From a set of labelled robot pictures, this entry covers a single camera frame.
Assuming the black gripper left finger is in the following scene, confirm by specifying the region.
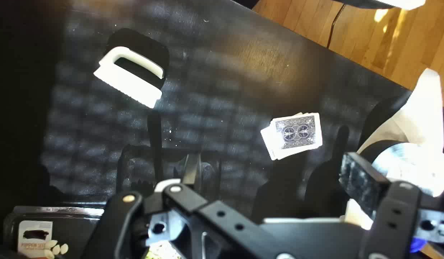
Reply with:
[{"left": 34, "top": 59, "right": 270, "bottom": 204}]
[{"left": 82, "top": 184, "right": 279, "bottom": 259}]

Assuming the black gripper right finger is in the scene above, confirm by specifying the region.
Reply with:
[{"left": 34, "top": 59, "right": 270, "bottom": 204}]
[{"left": 338, "top": 151, "right": 444, "bottom": 259}]

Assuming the white crumpled paper sheet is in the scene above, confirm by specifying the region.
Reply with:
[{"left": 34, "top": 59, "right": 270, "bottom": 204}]
[{"left": 343, "top": 68, "right": 444, "bottom": 230}]

